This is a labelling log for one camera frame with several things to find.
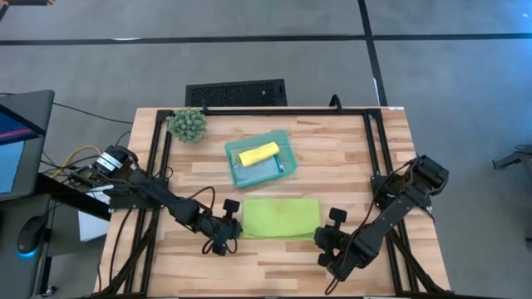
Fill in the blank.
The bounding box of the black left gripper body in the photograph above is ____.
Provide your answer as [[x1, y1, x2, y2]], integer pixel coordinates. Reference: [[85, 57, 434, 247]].
[[201, 215, 243, 255]]

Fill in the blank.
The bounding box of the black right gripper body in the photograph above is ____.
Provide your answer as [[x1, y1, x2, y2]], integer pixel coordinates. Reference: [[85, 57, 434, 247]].
[[328, 226, 367, 282]]

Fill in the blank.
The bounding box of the lime green microfiber towel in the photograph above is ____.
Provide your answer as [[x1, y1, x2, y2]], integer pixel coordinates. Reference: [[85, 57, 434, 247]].
[[240, 198, 322, 242]]

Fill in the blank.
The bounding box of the light blue microfiber towel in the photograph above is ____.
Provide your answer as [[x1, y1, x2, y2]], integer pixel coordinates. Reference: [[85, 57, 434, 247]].
[[231, 154, 286, 187]]

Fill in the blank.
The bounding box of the yellow microfiber towel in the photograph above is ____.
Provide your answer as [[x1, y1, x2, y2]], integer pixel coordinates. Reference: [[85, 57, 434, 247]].
[[238, 141, 281, 169]]

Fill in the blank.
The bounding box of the teal translucent plastic bin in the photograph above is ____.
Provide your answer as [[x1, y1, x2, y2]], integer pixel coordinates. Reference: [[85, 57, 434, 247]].
[[224, 129, 298, 189]]

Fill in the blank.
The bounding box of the artificial plant in white pot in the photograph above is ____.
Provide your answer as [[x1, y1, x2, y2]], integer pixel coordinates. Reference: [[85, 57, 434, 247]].
[[166, 106, 209, 144]]

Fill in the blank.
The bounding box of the white paper sheet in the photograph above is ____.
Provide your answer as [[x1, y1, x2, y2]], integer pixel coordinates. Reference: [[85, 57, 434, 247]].
[[77, 184, 114, 243]]

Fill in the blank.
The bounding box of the black computer mouse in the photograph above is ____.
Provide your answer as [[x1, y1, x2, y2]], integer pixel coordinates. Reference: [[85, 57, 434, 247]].
[[16, 215, 48, 256]]

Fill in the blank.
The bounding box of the black floor stand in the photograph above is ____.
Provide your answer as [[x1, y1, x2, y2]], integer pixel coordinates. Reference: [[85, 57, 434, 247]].
[[492, 144, 532, 171]]

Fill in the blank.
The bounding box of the dark grey side desk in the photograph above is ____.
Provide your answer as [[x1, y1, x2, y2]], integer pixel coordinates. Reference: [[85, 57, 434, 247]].
[[0, 172, 113, 299]]

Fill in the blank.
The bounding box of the dark grey laptop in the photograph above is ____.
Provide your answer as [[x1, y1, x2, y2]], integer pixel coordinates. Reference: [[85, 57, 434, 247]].
[[0, 90, 56, 203]]

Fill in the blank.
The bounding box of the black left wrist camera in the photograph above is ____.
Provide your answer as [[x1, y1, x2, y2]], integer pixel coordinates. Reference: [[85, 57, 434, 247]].
[[222, 198, 242, 218]]

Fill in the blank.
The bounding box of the black aluminium table frame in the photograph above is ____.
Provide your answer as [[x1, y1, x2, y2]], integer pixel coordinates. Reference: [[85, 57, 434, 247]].
[[93, 106, 452, 298]]

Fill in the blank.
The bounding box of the yellow cable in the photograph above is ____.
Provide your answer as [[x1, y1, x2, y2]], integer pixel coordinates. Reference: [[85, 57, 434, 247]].
[[52, 145, 103, 179]]

